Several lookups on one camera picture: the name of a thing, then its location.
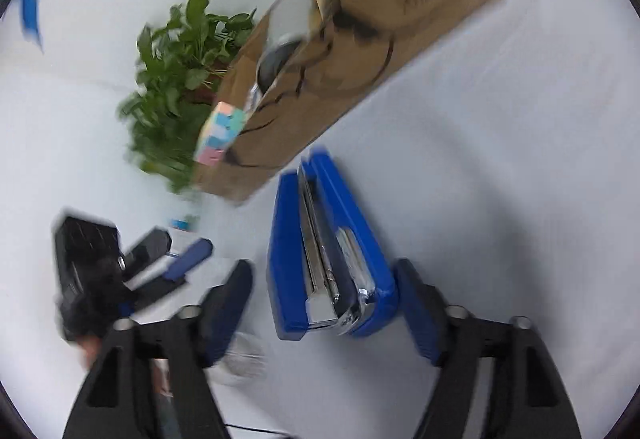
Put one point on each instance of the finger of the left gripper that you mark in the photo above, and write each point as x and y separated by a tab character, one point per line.
195	254
153	246

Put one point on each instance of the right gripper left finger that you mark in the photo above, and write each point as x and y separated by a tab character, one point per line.
117	399

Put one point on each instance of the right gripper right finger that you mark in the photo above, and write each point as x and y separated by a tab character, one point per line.
526	396

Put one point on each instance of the pastel puzzle cube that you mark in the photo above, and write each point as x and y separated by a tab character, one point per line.
221	128

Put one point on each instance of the blue stapler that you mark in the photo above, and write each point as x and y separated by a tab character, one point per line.
326	269

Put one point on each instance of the left hand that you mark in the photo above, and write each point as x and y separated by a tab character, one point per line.
90	347

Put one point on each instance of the white blue medicine box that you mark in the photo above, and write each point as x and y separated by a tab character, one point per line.
185	223

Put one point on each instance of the green potted plant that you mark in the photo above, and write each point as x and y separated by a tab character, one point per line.
179	68

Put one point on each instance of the silver metal can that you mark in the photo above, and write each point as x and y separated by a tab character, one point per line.
289	25

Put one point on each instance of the brown cardboard box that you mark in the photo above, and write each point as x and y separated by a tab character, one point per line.
350	52

